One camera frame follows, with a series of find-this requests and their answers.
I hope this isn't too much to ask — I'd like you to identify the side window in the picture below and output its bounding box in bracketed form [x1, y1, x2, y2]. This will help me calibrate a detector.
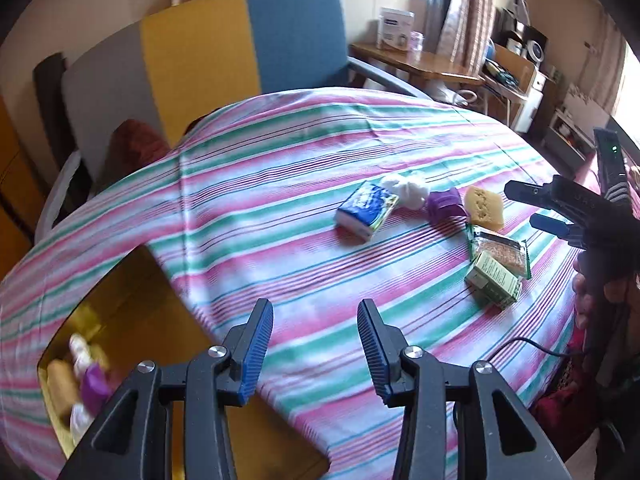
[607, 45, 640, 146]

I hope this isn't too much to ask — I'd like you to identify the blue tissue pack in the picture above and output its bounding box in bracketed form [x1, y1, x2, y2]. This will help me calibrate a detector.
[334, 180, 401, 246]

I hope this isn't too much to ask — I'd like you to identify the gold tin box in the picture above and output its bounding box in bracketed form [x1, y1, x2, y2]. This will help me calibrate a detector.
[37, 245, 333, 480]

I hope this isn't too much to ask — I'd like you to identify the dark red cloth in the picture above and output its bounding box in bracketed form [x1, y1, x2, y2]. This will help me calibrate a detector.
[95, 119, 173, 191]

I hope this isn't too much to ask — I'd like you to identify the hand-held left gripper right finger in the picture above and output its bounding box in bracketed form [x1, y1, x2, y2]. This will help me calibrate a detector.
[356, 298, 573, 480]

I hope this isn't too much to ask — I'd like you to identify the wooden side table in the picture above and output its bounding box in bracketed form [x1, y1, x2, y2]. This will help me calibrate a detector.
[348, 42, 486, 98]

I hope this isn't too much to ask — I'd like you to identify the round white speaker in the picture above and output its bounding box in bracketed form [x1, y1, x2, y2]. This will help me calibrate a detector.
[522, 37, 548, 63]

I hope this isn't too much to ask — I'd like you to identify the white printed box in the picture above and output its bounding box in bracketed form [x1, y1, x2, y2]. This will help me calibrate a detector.
[377, 7, 416, 53]

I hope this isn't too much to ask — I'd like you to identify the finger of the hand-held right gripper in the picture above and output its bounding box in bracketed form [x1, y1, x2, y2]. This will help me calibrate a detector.
[504, 179, 567, 208]
[530, 212, 587, 250]

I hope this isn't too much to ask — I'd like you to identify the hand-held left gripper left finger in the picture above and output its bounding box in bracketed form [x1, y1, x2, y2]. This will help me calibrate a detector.
[57, 298, 275, 480]

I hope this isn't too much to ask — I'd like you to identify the large yellow sponge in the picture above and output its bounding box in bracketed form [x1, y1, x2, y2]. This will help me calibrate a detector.
[46, 360, 83, 426]

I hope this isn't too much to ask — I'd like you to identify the white cable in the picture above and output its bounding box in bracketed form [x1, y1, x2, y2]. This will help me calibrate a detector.
[452, 89, 488, 111]

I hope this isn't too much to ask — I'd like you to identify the person's pink patterned clothing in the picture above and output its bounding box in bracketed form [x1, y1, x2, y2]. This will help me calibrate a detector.
[530, 330, 640, 480]

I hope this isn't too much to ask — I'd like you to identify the white low shelf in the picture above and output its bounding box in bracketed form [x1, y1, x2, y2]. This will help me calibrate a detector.
[542, 107, 601, 171]

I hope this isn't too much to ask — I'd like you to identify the pink blanket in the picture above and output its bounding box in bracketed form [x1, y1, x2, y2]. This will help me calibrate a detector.
[575, 152, 608, 196]

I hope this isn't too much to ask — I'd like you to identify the black cable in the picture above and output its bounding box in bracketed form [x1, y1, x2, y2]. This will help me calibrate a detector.
[452, 336, 596, 441]

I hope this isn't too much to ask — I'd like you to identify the small green box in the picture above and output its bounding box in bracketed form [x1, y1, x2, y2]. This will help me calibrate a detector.
[464, 250, 523, 303]

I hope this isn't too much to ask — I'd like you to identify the green cracker packet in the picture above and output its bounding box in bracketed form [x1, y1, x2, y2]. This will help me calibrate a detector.
[466, 222, 532, 281]

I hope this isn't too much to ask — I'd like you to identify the small cream item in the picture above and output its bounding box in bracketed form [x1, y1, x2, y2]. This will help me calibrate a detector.
[69, 332, 101, 368]

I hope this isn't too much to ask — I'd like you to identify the small yellow holed sponge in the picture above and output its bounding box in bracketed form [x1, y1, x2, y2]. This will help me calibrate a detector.
[464, 185, 506, 233]

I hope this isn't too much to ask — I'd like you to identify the wooden box shelf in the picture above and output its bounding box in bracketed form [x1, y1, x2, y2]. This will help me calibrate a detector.
[482, 44, 538, 96]

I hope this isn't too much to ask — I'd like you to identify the person's right hand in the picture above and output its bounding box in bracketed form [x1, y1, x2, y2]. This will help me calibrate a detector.
[571, 255, 640, 333]

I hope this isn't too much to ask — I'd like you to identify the grey yellow blue armchair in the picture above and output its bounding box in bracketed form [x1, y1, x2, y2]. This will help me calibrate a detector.
[34, 0, 426, 243]

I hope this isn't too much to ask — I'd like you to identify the wooden wardrobe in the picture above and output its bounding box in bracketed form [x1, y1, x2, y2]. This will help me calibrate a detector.
[0, 95, 46, 281]

